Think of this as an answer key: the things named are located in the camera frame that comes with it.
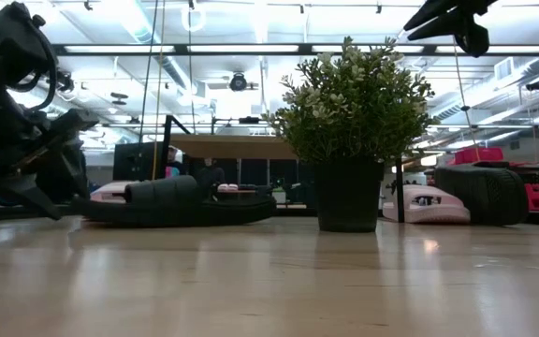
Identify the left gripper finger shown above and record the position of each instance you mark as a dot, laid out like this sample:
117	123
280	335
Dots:
21	189
75	168

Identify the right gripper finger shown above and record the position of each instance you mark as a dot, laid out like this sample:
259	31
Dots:
438	10
442	27

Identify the pink rubber slide sandal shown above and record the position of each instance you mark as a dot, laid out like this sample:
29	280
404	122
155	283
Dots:
438	213
108	191

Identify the black rubber slide sandal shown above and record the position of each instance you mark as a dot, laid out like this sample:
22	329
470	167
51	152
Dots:
485	196
180	213

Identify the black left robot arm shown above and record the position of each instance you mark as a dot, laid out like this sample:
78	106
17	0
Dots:
3	51

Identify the dark background monitor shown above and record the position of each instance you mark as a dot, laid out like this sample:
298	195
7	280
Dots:
134	161

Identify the black ceiling spotlights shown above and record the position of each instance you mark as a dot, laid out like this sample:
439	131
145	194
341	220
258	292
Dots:
67	84

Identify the person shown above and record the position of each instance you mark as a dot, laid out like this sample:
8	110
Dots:
174	166

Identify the small pink background object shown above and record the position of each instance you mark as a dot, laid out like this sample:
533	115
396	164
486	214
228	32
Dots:
227	187

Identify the green plant in black pot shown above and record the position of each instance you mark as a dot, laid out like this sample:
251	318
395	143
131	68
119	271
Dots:
349	196

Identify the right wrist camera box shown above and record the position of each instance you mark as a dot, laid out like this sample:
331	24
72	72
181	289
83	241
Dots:
475	42

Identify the black metal frame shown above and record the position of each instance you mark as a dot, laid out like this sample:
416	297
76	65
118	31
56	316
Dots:
232	147

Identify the black overhead frame beam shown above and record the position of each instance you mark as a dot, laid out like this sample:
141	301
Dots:
180	48

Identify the black overhead camera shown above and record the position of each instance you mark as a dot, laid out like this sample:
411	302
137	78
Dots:
238	82

